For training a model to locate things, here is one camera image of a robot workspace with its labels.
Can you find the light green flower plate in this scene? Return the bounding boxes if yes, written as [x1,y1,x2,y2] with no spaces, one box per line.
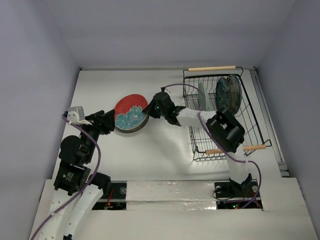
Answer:
[197,82,214,112]

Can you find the dark brown deer plate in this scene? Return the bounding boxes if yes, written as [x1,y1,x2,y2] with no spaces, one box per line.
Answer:
[115,116,149,134]

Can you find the dark teal blossom plate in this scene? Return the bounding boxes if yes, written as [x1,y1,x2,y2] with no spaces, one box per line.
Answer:
[215,76,231,111]

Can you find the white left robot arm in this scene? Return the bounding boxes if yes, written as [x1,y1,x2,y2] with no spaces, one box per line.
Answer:
[31,106,116,240]

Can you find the red and blue floral plate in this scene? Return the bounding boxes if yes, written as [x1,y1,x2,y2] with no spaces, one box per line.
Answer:
[114,94,149,123]

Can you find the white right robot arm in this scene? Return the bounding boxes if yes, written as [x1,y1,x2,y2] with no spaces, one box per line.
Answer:
[142,91,252,197]

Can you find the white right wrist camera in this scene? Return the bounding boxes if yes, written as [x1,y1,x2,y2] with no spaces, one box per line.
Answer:
[160,86,172,95]

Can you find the black wire dish rack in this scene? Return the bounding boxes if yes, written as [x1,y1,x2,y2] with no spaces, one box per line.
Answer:
[182,66,272,156]

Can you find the white blue floral plate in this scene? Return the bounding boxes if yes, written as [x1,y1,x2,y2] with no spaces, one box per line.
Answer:
[226,74,242,115]

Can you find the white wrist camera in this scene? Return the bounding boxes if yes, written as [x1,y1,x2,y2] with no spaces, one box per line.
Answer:
[160,86,172,95]
[62,106,92,126]

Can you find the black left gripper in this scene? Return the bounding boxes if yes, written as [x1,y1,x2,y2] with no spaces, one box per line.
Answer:
[81,108,115,162]

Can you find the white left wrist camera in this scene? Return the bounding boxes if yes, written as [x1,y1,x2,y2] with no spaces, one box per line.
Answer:
[62,106,92,126]

